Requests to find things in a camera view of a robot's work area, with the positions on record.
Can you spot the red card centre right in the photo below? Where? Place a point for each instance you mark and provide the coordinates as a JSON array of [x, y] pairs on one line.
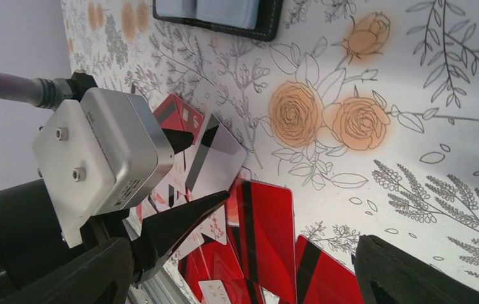
[[265, 239]]

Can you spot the black card holder wallet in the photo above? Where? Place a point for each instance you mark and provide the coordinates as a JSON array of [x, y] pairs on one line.
[[253, 19]]

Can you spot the red card far right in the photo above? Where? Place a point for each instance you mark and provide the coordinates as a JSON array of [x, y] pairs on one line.
[[321, 279]]

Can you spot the floral patterned table mat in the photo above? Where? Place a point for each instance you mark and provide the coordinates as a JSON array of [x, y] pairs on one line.
[[367, 110]]

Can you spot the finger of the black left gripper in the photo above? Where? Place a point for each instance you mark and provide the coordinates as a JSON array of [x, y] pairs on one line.
[[163, 233], [179, 140]]

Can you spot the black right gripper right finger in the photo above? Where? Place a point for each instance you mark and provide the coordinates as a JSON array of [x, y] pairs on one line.
[[386, 274]]

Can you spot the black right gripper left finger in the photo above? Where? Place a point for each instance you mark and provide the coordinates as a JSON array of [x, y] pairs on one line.
[[101, 275]]

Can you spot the red card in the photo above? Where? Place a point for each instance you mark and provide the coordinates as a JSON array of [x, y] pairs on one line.
[[321, 279], [265, 239]]

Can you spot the white floral card top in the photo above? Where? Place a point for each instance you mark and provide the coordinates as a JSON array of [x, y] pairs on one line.
[[217, 160]]

